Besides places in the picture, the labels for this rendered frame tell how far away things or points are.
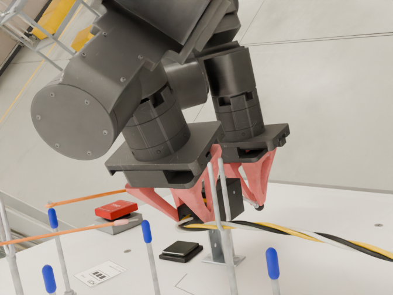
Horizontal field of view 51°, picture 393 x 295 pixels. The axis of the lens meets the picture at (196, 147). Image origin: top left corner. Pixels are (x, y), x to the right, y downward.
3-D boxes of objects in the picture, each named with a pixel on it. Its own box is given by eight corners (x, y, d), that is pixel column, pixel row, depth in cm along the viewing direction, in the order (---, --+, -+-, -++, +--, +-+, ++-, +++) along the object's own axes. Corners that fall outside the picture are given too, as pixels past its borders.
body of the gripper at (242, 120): (273, 155, 47) (260, 93, 45) (200, 157, 53) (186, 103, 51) (292, 136, 52) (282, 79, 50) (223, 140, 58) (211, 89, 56)
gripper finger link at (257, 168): (268, 217, 50) (252, 146, 48) (219, 214, 54) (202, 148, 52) (287, 192, 56) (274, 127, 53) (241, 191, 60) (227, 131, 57)
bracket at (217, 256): (245, 257, 46) (240, 216, 46) (236, 267, 44) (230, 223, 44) (211, 253, 49) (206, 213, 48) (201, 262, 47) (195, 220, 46)
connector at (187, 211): (225, 211, 45) (223, 194, 44) (203, 228, 41) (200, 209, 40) (202, 210, 46) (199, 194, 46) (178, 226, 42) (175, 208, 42)
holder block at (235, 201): (245, 211, 47) (240, 177, 46) (220, 229, 43) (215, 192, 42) (214, 209, 49) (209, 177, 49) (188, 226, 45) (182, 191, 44)
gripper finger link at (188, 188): (219, 249, 38) (183, 170, 34) (157, 242, 42) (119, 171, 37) (242, 199, 43) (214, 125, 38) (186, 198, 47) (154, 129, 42)
